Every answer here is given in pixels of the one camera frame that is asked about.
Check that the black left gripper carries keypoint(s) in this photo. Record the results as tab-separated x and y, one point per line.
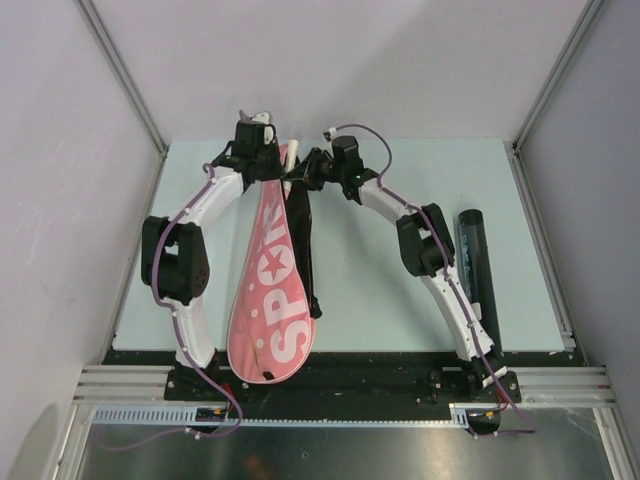
277	171

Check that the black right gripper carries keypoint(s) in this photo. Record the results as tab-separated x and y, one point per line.
306	171

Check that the pink badminton racket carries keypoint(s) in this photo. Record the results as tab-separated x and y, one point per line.
289	164

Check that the pink racket bag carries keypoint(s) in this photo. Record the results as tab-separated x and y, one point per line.
271	329

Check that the black shuttlecock tube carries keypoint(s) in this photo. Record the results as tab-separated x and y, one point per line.
476	271

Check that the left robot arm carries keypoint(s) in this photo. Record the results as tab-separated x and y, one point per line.
174	260

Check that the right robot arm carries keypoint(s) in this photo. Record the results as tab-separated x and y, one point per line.
426	248

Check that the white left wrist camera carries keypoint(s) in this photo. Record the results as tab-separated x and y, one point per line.
264	117

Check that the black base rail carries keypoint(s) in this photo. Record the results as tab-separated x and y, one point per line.
343	373

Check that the aluminium frame rail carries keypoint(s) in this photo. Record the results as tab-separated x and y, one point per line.
138	385

